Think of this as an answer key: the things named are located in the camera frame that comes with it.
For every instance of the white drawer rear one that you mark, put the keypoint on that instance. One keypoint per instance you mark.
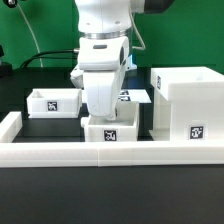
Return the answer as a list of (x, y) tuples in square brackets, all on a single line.
[(54, 103)]

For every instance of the black device at left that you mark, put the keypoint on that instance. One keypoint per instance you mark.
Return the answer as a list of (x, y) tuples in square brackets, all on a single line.
[(5, 67)]

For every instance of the fiducial marker sheet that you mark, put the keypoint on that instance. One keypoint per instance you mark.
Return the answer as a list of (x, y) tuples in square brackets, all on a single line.
[(139, 95)]

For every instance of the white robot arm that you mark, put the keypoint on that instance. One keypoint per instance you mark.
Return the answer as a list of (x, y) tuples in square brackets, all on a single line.
[(107, 19)]

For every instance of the white drawer one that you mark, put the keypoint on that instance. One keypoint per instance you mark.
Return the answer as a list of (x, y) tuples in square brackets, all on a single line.
[(124, 128), (54, 103)]

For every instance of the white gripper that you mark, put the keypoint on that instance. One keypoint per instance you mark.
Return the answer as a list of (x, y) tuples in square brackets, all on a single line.
[(103, 64)]

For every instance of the white drawer cabinet box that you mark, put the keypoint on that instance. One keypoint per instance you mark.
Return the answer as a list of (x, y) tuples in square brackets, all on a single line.
[(188, 104)]

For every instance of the white drawer front one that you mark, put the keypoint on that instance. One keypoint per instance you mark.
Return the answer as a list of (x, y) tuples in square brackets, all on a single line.
[(124, 128)]

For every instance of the white U-shaped border frame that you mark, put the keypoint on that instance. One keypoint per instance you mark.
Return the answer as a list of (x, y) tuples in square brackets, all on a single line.
[(99, 154)]

